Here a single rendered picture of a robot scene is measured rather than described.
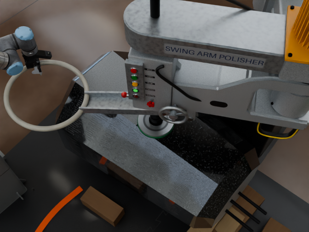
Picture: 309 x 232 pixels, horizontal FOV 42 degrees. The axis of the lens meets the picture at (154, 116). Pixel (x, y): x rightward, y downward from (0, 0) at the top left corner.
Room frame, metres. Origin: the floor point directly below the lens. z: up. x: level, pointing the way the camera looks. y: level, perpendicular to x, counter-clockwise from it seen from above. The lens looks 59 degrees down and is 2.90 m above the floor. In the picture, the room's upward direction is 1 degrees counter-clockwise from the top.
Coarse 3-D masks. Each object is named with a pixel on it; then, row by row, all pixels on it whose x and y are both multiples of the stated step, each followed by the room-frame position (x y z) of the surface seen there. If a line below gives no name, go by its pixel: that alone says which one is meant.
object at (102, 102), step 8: (96, 96) 1.32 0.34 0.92; (104, 96) 1.30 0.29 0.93; (112, 96) 1.29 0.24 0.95; (120, 96) 1.28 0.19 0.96; (88, 104) 1.27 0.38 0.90; (96, 104) 1.26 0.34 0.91; (104, 104) 1.25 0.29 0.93; (112, 104) 1.24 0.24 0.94; (120, 104) 1.23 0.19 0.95; (128, 104) 1.22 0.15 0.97; (88, 112) 1.21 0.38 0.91; (96, 112) 1.20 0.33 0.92; (104, 112) 1.19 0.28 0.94; (112, 112) 1.18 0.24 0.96; (120, 112) 1.17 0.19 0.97; (128, 112) 1.16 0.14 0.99; (136, 112) 1.15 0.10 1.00; (144, 112) 1.14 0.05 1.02; (152, 112) 1.13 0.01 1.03; (192, 120) 1.05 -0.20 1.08
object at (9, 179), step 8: (0, 152) 1.40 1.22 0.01; (0, 160) 1.07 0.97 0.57; (0, 168) 1.05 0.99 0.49; (8, 168) 1.08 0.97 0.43; (0, 176) 1.03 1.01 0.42; (8, 176) 1.06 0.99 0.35; (16, 176) 1.09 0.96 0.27; (0, 184) 1.01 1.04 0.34; (8, 184) 1.03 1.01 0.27; (16, 184) 1.06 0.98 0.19; (0, 192) 0.98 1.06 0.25; (8, 192) 1.01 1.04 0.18; (16, 192) 1.04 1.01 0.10; (24, 192) 1.06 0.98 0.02; (0, 200) 0.96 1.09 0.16; (8, 200) 0.98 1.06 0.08; (0, 208) 0.93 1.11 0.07
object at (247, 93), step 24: (192, 72) 1.13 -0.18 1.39; (216, 72) 1.12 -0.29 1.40; (240, 72) 1.06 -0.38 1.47; (264, 72) 1.02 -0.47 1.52; (192, 96) 1.05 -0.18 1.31; (216, 96) 1.03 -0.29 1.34; (240, 96) 1.00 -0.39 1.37; (264, 96) 1.08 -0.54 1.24; (264, 120) 0.97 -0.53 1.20; (288, 120) 0.96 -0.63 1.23
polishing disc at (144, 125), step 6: (138, 120) 1.19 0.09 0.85; (144, 120) 1.19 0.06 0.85; (144, 126) 1.15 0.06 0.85; (150, 126) 1.15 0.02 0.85; (156, 126) 1.15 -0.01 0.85; (162, 126) 1.15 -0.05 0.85; (168, 126) 1.15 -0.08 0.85; (144, 132) 1.11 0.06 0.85; (150, 132) 1.11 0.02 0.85; (156, 132) 1.11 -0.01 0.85; (162, 132) 1.11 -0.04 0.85; (168, 132) 1.11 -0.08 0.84
